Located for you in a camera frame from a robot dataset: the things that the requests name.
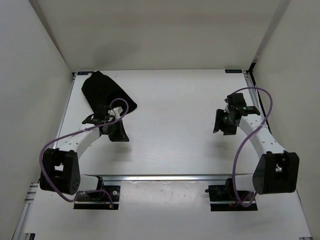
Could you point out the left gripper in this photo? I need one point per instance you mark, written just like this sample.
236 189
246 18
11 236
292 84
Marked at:
121 135

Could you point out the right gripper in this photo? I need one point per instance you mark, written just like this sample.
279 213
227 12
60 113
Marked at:
219 125

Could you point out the black skirt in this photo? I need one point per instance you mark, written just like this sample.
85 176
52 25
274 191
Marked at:
100 89

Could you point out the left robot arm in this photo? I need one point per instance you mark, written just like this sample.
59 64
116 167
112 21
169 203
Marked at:
60 169

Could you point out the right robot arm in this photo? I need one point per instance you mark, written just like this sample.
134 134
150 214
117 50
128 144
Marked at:
277 169

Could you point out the right blue corner label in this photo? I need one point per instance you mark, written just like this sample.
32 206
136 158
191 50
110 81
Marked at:
233 71

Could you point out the blue corner label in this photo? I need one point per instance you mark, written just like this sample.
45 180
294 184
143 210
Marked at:
233 71
84 73

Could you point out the left blue corner label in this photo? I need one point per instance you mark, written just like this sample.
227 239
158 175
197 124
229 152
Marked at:
84 73

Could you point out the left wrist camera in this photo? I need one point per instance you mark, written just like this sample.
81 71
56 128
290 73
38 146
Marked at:
116 111

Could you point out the aluminium front rail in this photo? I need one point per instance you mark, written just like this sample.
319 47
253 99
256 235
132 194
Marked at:
167 177

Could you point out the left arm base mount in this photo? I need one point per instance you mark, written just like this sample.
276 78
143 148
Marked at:
100 200

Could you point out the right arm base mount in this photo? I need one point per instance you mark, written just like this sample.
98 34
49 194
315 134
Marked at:
222 198

